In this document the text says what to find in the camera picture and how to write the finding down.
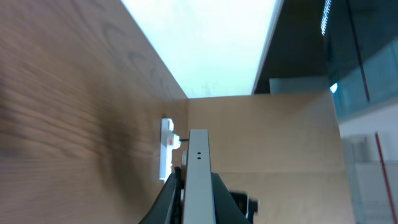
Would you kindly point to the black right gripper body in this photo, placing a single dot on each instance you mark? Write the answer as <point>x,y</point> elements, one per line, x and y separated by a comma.
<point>247,205</point>

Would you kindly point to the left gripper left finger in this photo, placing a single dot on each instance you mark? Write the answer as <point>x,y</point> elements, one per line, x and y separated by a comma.
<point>167,208</point>

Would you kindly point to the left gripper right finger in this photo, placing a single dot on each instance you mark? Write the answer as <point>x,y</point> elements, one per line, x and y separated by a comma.
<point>226,210</point>

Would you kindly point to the Galaxy S25 Ultra smartphone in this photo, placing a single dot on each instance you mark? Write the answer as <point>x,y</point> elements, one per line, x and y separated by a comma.
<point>198,206</point>

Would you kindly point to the white power strip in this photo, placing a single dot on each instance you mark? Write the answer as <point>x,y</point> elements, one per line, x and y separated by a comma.
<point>169,141</point>

